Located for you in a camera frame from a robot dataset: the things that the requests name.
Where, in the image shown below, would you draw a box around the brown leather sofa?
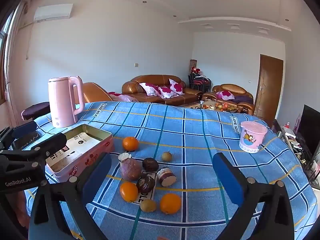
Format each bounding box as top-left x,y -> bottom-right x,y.
122,74 -> 203,106

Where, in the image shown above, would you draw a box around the pink cartoon cup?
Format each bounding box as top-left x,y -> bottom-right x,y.
239,121 -> 268,153

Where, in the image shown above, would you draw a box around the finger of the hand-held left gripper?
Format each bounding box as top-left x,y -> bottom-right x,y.
0,121 -> 37,151
0,133 -> 67,170

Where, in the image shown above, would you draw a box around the white air conditioner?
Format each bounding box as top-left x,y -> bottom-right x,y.
33,3 -> 74,22

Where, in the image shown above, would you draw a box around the brown leather armchair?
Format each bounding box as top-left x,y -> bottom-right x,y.
202,84 -> 255,114

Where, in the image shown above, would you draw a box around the purple round stool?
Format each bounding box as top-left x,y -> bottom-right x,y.
21,102 -> 50,120

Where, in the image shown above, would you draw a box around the green kiwi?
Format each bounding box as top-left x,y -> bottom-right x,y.
140,199 -> 157,213

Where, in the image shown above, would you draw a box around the window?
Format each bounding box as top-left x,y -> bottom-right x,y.
0,12 -> 12,103

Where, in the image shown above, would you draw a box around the dark round cake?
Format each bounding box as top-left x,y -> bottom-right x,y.
142,157 -> 159,172

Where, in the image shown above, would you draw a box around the orange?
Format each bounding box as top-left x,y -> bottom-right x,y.
122,137 -> 139,152
160,193 -> 182,215
119,182 -> 139,203

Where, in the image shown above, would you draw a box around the printed paper sheet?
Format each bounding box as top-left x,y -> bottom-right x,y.
47,132 -> 102,167

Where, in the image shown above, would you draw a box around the large rice cake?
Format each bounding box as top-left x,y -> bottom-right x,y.
118,152 -> 142,182

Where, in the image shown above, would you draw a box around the purple blanket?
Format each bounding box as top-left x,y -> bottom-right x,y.
231,94 -> 253,104

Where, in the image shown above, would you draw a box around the small purple rice cake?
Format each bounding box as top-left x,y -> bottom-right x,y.
156,167 -> 177,187

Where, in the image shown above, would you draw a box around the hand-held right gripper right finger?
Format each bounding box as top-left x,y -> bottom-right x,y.
212,152 -> 295,240

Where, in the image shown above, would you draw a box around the brown wooden door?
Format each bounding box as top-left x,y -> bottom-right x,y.
254,54 -> 284,119

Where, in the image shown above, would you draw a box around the dark purple shiny fruit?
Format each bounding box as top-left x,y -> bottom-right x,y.
136,176 -> 156,195

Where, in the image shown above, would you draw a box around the brown leather chaise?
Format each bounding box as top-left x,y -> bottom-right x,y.
80,82 -> 113,103

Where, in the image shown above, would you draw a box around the pink electric kettle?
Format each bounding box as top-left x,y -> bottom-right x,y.
48,76 -> 84,128

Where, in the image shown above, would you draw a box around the black smartphone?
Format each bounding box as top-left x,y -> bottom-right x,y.
14,133 -> 41,149

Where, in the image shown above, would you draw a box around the blue plaid tablecloth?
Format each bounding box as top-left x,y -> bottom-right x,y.
24,101 -> 317,240

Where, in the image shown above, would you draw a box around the stacked black chairs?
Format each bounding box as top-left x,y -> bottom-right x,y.
188,73 -> 212,92

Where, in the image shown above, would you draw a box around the cluttered coffee table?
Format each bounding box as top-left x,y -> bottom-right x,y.
186,100 -> 240,112

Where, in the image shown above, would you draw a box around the black television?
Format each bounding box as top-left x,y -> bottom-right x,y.
297,104 -> 320,160

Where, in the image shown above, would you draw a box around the pink metal tin box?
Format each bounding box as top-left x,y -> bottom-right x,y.
45,124 -> 114,183

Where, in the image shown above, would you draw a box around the cluttered television stand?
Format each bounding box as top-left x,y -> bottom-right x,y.
272,119 -> 320,183

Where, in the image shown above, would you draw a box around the pink curtain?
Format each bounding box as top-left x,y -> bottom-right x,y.
4,1 -> 29,128

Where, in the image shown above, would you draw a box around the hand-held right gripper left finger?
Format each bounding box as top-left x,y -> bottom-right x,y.
29,152 -> 112,240

